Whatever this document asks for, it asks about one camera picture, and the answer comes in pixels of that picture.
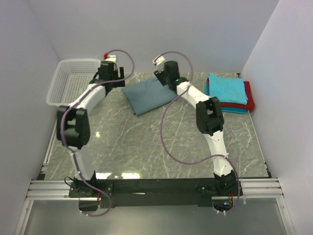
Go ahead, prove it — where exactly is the teal folded t-shirt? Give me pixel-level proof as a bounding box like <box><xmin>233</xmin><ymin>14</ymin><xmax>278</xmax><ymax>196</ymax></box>
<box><xmin>204</xmin><ymin>78</ymin><xmax>247</xmax><ymax>114</ymax></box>

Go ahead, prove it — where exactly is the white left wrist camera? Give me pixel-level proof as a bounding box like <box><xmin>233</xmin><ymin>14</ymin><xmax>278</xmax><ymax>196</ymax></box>
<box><xmin>103</xmin><ymin>52</ymin><xmax>117</xmax><ymax>64</ymax></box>

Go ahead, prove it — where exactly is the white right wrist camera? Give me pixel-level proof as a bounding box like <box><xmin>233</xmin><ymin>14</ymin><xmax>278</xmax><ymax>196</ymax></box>
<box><xmin>152</xmin><ymin>55</ymin><xmax>166</xmax><ymax>67</ymax></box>

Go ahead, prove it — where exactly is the white perforated plastic basket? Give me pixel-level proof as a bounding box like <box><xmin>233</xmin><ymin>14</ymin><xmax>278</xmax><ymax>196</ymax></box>
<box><xmin>46</xmin><ymin>58</ymin><xmax>100</xmax><ymax>107</ymax></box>

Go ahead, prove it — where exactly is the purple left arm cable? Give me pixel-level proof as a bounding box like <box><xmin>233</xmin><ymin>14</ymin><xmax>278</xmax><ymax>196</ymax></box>
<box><xmin>60</xmin><ymin>49</ymin><xmax>135</xmax><ymax>218</ymax></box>

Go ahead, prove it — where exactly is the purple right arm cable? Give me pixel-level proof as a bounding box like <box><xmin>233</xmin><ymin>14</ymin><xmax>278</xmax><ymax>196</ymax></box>
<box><xmin>153</xmin><ymin>51</ymin><xmax>240</xmax><ymax>216</ymax></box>

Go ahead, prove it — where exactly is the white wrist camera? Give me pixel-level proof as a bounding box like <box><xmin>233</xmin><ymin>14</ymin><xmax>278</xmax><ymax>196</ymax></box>
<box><xmin>152</xmin><ymin>55</ymin><xmax>166</xmax><ymax>67</ymax></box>
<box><xmin>103</xmin><ymin>52</ymin><xmax>117</xmax><ymax>64</ymax></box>

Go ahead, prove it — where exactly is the grey-blue t-shirt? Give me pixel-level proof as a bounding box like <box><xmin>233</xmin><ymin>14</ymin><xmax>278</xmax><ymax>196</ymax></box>
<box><xmin>122</xmin><ymin>77</ymin><xmax>177</xmax><ymax>116</ymax></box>

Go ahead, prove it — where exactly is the light blue folded t-shirt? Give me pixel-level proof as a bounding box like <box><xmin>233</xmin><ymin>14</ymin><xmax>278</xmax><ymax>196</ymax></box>
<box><xmin>208</xmin><ymin>73</ymin><xmax>247</xmax><ymax>105</ymax></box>

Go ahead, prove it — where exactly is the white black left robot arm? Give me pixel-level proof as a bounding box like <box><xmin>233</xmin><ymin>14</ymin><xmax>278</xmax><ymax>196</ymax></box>
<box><xmin>57</xmin><ymin>56</ymin><xmax>125</xmax><ymax>196</ymax></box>

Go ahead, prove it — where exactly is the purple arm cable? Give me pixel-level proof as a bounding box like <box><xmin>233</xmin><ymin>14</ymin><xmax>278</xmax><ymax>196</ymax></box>
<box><xmin>153</xmin><ymin>51</ymin><xmax>240</xmax><ymax>216</ymax></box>
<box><xmin>60</xmin><ymin>49</ymin><xmax>135</xmax><ymax>218</ymax></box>

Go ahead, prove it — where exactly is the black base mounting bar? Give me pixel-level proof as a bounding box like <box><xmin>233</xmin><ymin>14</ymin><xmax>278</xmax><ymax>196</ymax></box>
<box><xmin>68</xmin><ymin>178</ymin><xmax>243</xmax><ymax>209</ymax></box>

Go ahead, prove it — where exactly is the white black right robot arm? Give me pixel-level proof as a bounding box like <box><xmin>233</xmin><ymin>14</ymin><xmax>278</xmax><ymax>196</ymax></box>
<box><xmin>153</xmin><ymin>57</ymin><xmax>241</xmax><ymax>196</ymax></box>

